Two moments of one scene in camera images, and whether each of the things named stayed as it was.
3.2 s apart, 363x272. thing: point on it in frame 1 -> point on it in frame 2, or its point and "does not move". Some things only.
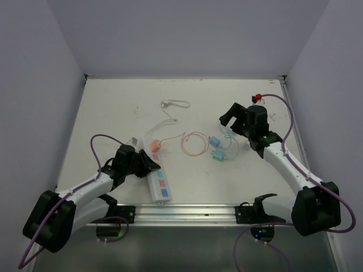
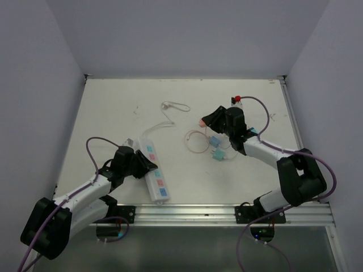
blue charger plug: (214, 141) does not move
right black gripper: (233, 111) -> (211, 120)
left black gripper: (143, 157) does not move
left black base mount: (126, 212) does not move
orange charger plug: (155, 145) -> (201, 123)
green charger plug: (218, 154) does not move
